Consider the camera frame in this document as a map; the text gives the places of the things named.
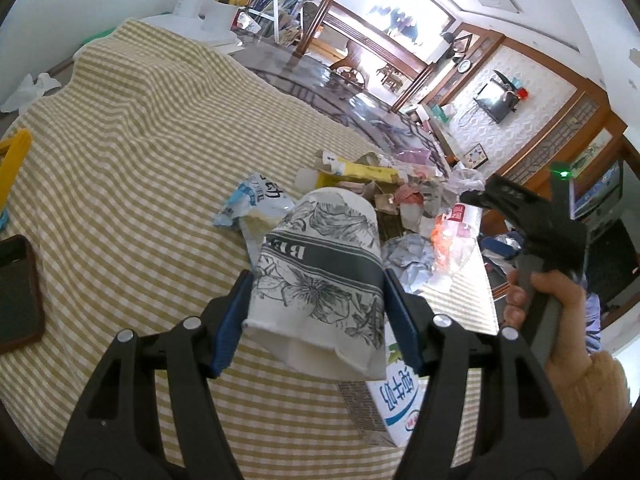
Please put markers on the wooden tv cabinet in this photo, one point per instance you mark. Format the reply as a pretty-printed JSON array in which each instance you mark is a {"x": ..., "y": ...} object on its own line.
[{"x": 434, "y": 122}]

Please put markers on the wooden chair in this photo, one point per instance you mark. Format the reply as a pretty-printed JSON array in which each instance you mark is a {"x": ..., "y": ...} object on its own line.
[{"x": 362, "y": 37}]

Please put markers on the wall mounted television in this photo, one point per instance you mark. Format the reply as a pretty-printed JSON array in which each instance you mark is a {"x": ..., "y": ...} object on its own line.
[{"x": 497, "y": 98}]

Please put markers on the right hand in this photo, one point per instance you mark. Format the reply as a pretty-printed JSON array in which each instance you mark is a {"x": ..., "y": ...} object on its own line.
[{"x": 569, "y": 358}]

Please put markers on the white tissue on floor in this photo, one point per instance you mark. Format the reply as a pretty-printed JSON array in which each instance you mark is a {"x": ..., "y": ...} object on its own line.
[{"x": 29, "y": 91}]

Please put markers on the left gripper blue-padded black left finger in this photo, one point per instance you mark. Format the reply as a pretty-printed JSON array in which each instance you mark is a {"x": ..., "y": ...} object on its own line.
[{"x": 114, "y": 432}]

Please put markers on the white blue milk carton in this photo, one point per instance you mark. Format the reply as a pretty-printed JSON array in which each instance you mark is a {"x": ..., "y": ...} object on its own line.
[{"x": 385, "y": 412}]

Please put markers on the yellow medicine box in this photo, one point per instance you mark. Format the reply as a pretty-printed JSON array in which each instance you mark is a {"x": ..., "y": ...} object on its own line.
[{"x": 333, "y": 171}]

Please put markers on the black smartphone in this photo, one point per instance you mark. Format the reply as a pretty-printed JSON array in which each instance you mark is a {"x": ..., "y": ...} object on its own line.
[{"x": 21, "y": 316}]

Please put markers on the white bookshelf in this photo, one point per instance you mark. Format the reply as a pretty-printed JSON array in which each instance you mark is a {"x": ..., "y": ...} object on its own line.
[{"x": 278, "y": 20}]

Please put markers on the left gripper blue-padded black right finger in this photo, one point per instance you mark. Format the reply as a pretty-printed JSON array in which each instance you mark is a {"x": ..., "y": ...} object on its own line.
[{"x": 521, "y": 432}]

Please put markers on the white yellow appliance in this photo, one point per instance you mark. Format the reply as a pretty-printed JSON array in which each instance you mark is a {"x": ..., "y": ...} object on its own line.
[{"x": 208, "y": 21}]

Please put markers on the floral paper cup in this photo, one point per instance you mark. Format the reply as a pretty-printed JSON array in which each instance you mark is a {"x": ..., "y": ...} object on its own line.
[{"x": 317, "y": 299}]

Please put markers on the framed picture on cabinet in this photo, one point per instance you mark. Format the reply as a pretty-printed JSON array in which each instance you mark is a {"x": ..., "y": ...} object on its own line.
[{"x": 475, "y": 157}]

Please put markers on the orange red plastic bag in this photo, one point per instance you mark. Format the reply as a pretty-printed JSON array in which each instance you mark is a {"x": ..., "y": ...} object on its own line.
[{"x": 454, "y": 237}]

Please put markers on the beige checkered tablecloth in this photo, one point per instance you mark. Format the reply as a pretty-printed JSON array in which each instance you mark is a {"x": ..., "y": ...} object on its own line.
[{"x": 129, "y": 163}]

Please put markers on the yellow plastic object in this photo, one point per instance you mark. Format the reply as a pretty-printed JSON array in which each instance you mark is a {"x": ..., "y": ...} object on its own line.
[{"x": 13, "y": 153}]

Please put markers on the round wall clock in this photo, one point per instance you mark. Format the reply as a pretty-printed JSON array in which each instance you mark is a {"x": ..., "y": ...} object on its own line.
[{"x": 464, "y": 66}]

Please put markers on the navy blue jacket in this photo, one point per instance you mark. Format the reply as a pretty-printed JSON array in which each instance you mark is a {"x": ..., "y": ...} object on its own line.
[{"x": 502, "y": 249}]

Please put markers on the blue white snack wrapper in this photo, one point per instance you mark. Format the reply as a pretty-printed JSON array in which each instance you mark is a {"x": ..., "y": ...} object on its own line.
[{"x": 256, "y": 194}]

